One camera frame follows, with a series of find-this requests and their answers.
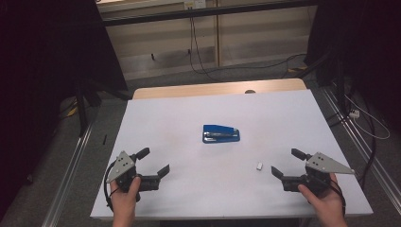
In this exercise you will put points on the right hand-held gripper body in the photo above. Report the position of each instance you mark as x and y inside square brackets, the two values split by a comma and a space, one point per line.
[321, 165]

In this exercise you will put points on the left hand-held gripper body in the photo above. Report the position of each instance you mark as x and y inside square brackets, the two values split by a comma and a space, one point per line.
[124, 165]

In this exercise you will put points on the blue stapler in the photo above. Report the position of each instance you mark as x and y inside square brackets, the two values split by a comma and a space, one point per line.
[220, 134]

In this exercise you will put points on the person's right hand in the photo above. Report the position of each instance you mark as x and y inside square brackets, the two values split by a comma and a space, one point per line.
[329, 203]

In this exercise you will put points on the person's left hand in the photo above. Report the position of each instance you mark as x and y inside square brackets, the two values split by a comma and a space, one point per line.
[123, 205]

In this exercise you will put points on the black marker pen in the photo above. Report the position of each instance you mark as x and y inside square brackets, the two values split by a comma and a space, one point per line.
[104, 139]

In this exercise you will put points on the white table cover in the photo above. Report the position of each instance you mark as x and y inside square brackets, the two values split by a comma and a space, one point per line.
[205, 183]

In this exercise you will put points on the white power strip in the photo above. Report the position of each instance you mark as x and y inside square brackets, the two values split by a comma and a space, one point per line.
[354, 113]

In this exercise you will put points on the black metal stand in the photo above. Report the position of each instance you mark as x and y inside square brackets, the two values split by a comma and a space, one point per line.
[83, 107]

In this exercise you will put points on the wooden table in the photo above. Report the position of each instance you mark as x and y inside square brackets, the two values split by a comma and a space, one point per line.
[214, 89]

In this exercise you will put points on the black curtain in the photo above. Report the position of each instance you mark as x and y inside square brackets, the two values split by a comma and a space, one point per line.
[41, 63]
[362, 41]

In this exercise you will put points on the black horizontal bar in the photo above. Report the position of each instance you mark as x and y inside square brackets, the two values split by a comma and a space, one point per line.
[205, 12]

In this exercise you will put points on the aluminium floor rail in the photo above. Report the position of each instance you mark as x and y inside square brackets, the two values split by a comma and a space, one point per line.
[362, 148]
[67, 179]

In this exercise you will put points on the white wall socket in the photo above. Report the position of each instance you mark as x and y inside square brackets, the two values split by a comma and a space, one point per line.
[195, 3]

